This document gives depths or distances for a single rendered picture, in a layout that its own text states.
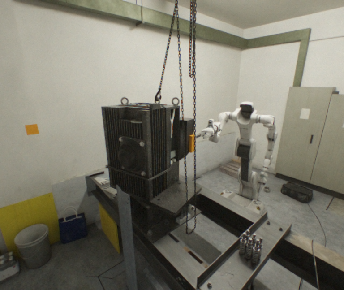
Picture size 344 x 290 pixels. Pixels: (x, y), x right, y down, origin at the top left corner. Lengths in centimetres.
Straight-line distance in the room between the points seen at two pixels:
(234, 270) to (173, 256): 40
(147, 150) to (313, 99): 305
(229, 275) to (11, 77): 234
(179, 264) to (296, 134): 311
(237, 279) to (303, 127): 298
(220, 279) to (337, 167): 297
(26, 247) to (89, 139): 124
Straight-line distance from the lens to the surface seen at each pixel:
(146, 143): 133
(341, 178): 397
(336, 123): 378
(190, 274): 140
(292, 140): 396
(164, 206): 148
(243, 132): 218
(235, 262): 149
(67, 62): 240
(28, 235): 267
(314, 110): 381
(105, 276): 228
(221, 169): 415
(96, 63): 249
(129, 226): 152
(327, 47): 408
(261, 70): 437
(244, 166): 248
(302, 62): 403
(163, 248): 152
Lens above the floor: 177
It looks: 18 degrees down
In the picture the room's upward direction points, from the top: straight up
